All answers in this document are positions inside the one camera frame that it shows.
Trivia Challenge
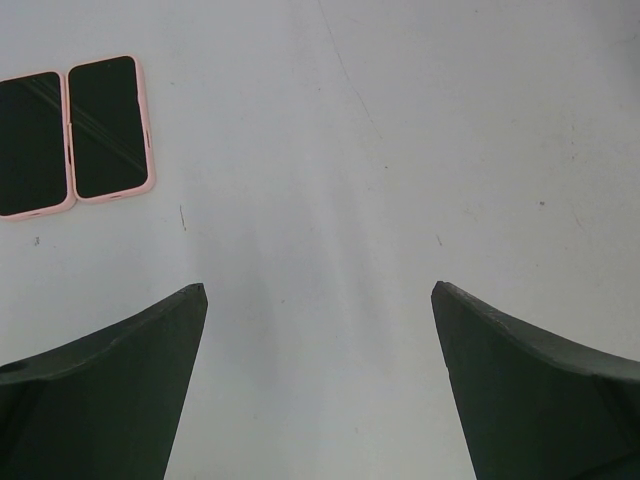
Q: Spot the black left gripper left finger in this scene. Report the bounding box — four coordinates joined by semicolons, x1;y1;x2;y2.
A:
1;283;208;479

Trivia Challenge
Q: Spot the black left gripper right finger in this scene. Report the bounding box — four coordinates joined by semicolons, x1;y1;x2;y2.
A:
431;281;639;479

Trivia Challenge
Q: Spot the pink phone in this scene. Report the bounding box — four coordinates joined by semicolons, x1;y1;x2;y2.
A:
66;55;156;203
1;71;75;220

